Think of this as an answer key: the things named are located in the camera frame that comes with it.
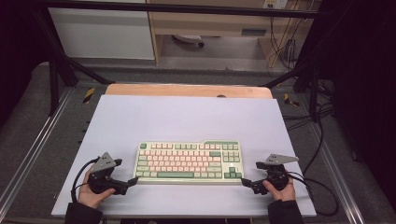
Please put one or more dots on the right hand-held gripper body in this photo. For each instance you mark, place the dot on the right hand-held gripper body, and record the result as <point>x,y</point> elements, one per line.
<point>277,174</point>

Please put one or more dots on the person's left hand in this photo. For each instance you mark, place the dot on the person's left hand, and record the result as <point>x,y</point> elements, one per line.
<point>88,197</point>

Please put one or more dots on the yellow black tape strip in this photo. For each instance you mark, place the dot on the yellow black tape strip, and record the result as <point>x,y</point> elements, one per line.
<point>88,95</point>
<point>291,101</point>

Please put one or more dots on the dark curtain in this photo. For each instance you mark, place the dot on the dark curtain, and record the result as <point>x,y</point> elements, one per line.
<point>367,77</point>
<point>15,46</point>

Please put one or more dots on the wooden table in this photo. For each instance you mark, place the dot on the wooden table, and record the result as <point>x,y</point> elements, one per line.
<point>186,90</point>

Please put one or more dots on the white power strip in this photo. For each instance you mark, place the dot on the white power strip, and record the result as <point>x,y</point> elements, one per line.
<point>275,3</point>

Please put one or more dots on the black metal stand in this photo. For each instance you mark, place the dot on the black metal stand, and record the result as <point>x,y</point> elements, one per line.
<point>313,84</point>
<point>54,77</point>

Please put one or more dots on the white chair base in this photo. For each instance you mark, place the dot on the white chair base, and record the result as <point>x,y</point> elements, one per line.
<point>188,39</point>

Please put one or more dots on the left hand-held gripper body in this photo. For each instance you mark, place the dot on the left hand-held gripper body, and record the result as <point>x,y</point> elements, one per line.
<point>102,163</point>

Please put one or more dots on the aluminium rail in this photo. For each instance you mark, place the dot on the aluminium rail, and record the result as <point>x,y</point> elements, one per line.
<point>336,168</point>
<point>34,152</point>

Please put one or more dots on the light wooden desk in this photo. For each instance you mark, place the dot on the light wooden desk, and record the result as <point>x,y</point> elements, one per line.
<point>199,25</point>

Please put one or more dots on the person's right hand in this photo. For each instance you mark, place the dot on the person's right hand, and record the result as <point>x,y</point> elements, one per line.
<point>285,195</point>

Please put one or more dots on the green and pink keyboard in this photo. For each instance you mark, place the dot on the green and pink keyboard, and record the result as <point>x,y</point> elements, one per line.
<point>186,161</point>

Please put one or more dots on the black metal crossbar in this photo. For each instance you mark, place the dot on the black metal crossbar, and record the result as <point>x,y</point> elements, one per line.
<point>186,8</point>

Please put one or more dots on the white board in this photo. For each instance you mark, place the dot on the white board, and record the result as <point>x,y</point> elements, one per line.
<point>186,118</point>

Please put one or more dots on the white cabinet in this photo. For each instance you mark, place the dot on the white cabinet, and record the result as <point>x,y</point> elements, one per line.
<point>99,34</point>

